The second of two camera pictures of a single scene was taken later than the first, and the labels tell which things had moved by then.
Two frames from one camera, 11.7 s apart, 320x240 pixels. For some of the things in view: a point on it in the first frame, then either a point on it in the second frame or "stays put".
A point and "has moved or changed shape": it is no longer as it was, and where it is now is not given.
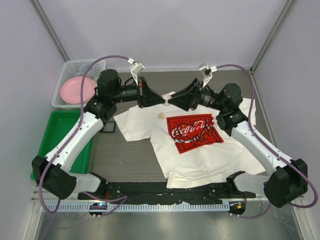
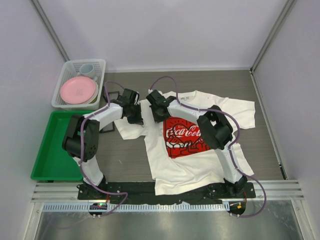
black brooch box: [109, 127] stays put
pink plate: [70, 90] stays put
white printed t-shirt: [196, 146] has moved or changed shape
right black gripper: [183, 99] → [157, 119]
